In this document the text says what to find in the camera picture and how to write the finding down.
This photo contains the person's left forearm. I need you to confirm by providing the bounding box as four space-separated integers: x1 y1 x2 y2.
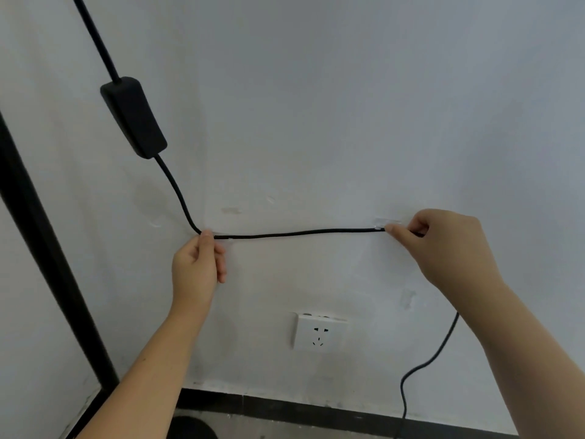
75 310 215 439

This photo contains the person's right hand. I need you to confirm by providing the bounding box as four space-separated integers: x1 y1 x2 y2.
385 209 504 301

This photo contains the black round base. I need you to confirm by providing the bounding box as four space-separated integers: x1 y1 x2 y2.
167 416 220 439

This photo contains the person's right forearm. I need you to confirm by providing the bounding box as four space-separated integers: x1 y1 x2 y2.
457 282 585 439

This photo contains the black power cable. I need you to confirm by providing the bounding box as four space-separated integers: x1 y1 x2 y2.
71 0 460 439

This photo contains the person's left hand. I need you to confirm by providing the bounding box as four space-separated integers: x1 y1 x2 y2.
171 229 228 318

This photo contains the black baseboard strip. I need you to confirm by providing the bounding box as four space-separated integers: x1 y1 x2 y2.
175 387 519 439

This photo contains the black metal pole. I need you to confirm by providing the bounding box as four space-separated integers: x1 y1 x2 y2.
0 109 120 439

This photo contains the black inline cable switch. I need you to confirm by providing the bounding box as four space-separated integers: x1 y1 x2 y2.
100 77 168 160

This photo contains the white wall socket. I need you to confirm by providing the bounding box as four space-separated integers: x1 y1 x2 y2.
292 311 348 353

